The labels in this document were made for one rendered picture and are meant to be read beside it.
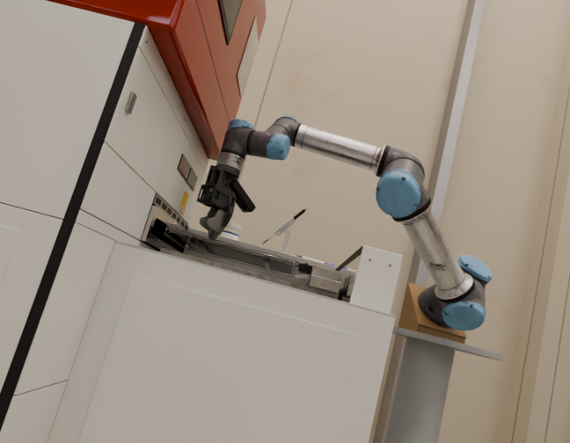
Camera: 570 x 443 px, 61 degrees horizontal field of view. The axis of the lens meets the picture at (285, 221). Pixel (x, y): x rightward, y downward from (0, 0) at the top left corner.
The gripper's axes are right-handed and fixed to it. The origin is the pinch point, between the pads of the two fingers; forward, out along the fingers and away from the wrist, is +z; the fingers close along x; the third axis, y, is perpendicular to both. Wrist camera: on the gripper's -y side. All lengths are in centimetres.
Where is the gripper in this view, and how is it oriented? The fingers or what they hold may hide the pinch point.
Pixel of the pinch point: (214, 237)
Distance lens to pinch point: 140.5
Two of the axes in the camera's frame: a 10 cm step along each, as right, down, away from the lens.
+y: -6.6, -3.1, -6.9
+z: -2.5, 9.5, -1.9
